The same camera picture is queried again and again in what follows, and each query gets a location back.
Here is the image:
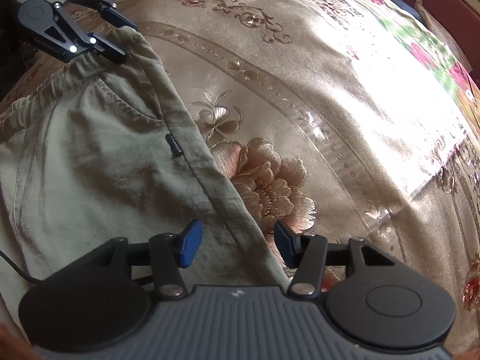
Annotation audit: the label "floral satin bed cover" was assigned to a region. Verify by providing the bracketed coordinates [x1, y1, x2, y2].
[0, 0, 480, 353]

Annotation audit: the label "olive green pants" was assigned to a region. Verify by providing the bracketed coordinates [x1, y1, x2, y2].
[1, 28, 288, 286]

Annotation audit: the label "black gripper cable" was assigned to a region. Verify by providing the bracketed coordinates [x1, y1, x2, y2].
[0, 249, 43, 285]

